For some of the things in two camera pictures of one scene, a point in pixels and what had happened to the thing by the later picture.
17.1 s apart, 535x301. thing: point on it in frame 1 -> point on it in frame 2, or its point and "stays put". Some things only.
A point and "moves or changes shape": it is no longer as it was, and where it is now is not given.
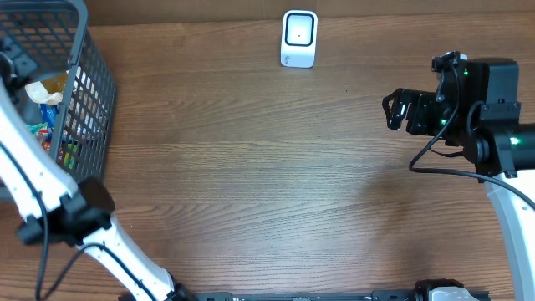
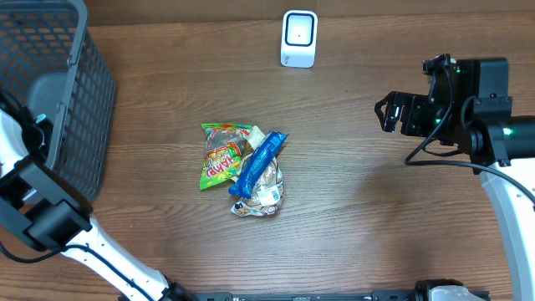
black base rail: x=213 y=296 stays put
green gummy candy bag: x=38 y=129 moves or changes shape
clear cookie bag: x=49 y=89 -> x=267 y=196
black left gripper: x=21 y=84 -> x=47 y=128
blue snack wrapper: x=48 y=113 -> x=257 y=164
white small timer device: x=298 y=43 stays put
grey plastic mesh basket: x=57 y=32 stays put
